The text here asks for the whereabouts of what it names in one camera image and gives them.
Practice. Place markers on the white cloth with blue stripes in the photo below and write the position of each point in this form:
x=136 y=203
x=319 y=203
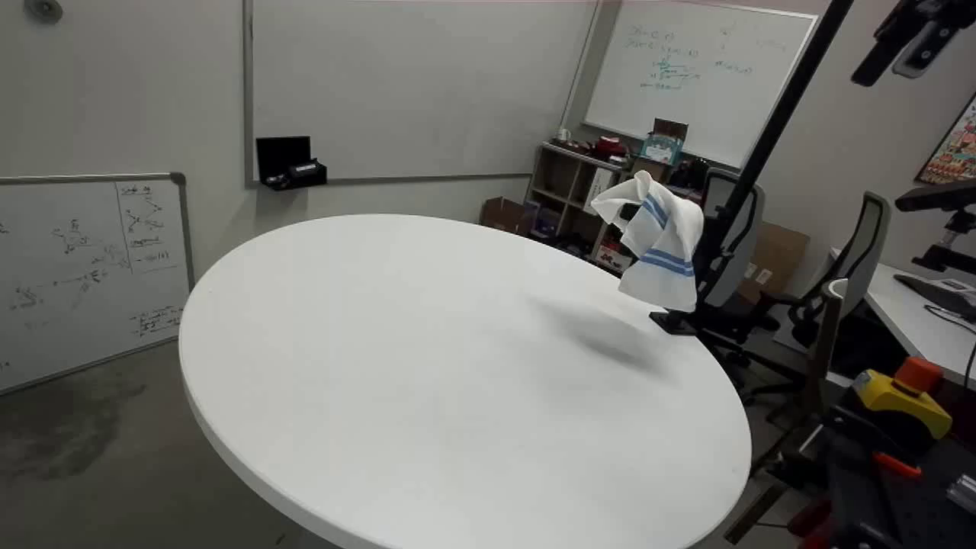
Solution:
x=662 y=244

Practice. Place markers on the wooden shelf with items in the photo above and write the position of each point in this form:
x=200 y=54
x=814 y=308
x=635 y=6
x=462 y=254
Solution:
x=568 y=192

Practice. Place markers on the black marker tray box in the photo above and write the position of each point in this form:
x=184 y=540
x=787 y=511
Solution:
x=287 y=162

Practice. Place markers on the black mesh office chair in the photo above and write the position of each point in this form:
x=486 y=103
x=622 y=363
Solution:
x=735 y=254

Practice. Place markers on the cardboard box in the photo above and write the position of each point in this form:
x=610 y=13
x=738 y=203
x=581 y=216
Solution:
x=779 y=260

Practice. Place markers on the whiteboard with green writing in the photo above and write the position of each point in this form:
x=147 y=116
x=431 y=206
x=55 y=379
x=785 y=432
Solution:
x=703 y=70

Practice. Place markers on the black clamp-on pole stand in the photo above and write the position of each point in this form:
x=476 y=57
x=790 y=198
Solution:
x=772 y=125

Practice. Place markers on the grey office chair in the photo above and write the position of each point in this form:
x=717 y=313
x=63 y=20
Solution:
x=857 y=254

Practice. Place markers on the whiteboard with black scribbles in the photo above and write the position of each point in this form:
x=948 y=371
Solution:
x=79 y=274

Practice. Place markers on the white desk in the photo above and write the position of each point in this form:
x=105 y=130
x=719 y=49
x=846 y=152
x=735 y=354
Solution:
x=917 y=316

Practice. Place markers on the yellow emergency stop box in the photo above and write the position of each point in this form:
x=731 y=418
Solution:
x=899 y=398

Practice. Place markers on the orange black spring clamp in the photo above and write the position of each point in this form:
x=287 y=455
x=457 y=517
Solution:
x=896 y=465

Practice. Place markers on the colourful wall poster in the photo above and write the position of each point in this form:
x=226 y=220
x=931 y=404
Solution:
x=951 y=148

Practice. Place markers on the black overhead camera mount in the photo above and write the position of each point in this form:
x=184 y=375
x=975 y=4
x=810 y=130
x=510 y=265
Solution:
x=910 y=30

